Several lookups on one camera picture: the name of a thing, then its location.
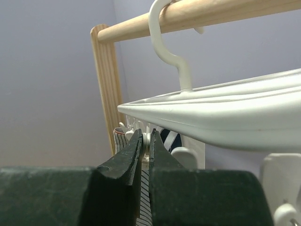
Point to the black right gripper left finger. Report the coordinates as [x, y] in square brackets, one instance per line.
[107, 195]

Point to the wooden drying rack stand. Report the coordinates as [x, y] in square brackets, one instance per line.
[186, 14]

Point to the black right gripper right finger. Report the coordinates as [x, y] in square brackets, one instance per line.
[202, 197]

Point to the white plastic clip hanger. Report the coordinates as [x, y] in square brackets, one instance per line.
[258, 114]

